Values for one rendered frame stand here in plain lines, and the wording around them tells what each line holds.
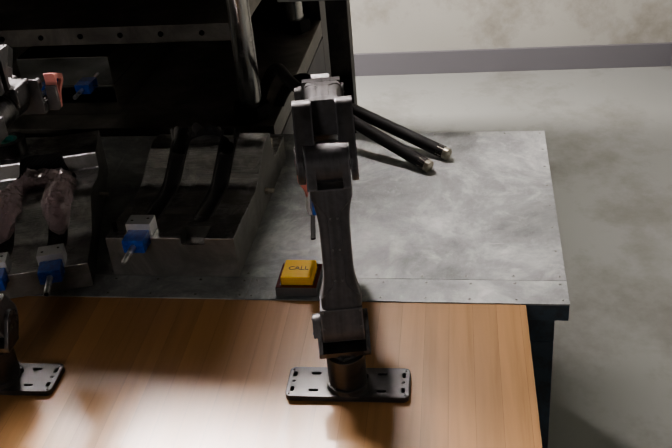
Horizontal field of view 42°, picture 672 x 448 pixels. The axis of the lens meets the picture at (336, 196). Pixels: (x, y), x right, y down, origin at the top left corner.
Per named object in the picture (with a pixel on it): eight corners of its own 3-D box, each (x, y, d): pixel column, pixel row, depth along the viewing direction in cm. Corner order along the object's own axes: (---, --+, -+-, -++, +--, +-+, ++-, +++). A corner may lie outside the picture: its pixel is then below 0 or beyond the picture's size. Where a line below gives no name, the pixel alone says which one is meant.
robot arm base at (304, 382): (286, 334, 145) (279, 362, 139) (408, 335, 142) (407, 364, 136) (291, 371, 149) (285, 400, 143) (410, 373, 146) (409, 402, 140)
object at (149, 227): (138, 275, 166) (133, 251, 163) (113, 275, 167) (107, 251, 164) (160, 237, 177) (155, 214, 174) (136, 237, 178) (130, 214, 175)
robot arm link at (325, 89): (294, 76, 156) (290, 108, 127) (345, 71, 156) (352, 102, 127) (301, 143, 160) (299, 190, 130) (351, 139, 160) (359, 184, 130)
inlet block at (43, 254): (63, 303, 166) (56, 280, 163) (36, 308, 166) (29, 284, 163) (70, 265, 177) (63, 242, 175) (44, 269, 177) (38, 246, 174)
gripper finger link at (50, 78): (32, 60, 165) (10, 78, 157) (69, 58, 164) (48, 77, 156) (41, 93, 168) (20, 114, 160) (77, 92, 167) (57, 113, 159)
